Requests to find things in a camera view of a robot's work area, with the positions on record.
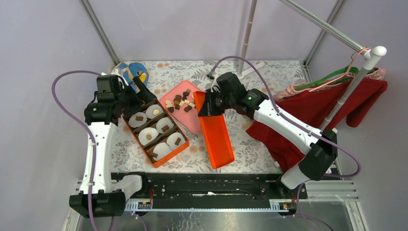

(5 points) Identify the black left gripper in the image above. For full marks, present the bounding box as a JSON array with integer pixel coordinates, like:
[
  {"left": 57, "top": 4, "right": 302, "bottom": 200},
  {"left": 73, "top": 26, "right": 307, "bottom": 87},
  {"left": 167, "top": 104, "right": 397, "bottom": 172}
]
[{"left": 114, "top": 77, "right": 156, "bottom": 117}]

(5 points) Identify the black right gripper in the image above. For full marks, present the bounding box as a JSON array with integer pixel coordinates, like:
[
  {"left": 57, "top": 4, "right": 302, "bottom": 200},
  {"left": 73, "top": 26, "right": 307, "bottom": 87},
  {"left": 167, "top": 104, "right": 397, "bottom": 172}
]
[{"left": 198, "top": 89, "right": 234, "bottom": 117}]

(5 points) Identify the pink tray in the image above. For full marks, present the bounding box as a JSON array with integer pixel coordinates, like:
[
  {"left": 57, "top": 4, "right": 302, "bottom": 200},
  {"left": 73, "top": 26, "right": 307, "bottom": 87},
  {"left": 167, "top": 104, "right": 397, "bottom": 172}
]
[{"left": 159, "top": 80, "right": 201, "bottom": 134}]

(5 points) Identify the dark brown chocolate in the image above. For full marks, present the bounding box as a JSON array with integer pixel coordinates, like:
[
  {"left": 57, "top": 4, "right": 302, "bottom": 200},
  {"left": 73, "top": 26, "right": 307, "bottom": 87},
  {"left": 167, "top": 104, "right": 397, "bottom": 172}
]
[{"left": 161, "top": 125, "right": 170, "bottom": 132}]

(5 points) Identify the orange box lid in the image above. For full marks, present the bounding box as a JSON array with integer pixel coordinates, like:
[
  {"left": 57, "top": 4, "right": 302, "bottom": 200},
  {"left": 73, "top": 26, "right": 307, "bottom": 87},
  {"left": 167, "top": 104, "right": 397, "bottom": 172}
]
[{"left": 193, "top": 91, "right": 235, "bottom": 169}]

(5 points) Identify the orange chocolate box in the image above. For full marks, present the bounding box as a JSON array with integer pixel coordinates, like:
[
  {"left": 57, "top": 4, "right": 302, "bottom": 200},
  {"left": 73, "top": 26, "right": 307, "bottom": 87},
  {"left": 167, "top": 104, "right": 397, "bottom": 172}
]
[{"left": 122, "top": 99, "right": 190, "bottom": 168}]

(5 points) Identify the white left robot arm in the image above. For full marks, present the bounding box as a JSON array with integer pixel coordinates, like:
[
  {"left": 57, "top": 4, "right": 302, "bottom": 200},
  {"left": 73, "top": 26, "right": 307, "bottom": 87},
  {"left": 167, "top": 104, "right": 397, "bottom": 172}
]
[{"left": 69, "top": 74, "right": 156, "bottom": 218}]

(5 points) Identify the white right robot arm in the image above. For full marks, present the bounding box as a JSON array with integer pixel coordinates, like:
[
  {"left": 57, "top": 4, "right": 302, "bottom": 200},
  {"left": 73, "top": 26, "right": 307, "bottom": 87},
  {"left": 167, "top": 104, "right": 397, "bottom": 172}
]
[{"left": 198, "top": 72, "right": 337, "bottom": 198}]

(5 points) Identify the white paper cup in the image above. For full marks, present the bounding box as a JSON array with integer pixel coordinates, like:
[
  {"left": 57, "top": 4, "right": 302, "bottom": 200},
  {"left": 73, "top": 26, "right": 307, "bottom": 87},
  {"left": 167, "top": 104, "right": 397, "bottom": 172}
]
[
  {"left": 152, "top": 142, "right": 173, "bottom": 161},
  {"left": 166, "top": 132, "right": 186, "bottom": 150},
  {"left": 156, "top": 117, "right": 174, "bottom": 134},
  {"left": 128, "top": 112, "right": 147, "bottom": 128},
  {"left": 145, "top": 104, "right": 163, "bottom": 119},
  {"left": 138, "top": 127, "right": 159, "bottom": 146}
]

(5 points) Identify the blue plush toy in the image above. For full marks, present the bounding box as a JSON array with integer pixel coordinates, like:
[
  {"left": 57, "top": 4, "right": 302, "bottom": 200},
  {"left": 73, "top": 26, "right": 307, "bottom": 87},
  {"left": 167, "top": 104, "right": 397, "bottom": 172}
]
[{"left": 111, "top": 62, "right": 149, "bottom": 93}]

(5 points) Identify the dark red garment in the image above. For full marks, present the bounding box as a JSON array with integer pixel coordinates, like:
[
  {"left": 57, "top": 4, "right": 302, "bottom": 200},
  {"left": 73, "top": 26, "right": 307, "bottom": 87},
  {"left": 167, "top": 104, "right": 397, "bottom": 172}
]
[{"left": 246, "top": 78, "right": 387, "bottom": 171}]

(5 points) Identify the green hanger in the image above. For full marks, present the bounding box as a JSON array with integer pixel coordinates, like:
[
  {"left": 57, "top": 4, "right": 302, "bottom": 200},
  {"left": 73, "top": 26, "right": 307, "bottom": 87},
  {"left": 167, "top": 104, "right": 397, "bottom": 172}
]
[{"left": 293, "top": 67, "right": 359, "bottom": 91}]

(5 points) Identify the white clothes rack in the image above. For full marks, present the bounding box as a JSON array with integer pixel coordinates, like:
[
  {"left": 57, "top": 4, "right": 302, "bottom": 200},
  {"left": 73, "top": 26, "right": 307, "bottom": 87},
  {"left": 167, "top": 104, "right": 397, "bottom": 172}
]
[{"left": 237, "top": 0, "right": 388, "bottom": 135}]

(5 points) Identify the pink garment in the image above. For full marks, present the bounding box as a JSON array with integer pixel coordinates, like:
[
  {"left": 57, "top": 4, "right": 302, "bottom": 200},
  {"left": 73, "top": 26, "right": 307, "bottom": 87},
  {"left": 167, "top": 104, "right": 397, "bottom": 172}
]
[{"left": 274, "top": 66, "right": 387, "bottom": 103}]

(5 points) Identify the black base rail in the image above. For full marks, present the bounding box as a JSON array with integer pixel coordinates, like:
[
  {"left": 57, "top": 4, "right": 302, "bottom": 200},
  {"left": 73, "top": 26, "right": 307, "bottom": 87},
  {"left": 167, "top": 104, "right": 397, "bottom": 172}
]
[{"left": 111, "top": 172, "right": 311, "bottom": 211}]

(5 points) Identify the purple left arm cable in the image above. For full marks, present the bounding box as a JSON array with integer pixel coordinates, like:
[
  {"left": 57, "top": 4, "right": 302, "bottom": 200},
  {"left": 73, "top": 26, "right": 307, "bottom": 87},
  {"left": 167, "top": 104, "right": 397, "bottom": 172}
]
[{"left": 51, "top": 70, "right": 115, "bottom": 231}]

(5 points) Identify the pink wire hanger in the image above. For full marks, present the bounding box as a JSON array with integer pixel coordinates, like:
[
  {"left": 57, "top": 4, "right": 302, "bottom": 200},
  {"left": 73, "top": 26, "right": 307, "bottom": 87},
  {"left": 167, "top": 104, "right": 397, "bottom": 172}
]
[{"left": 308, "top": 47, "right": 371, "bottom": 92}]

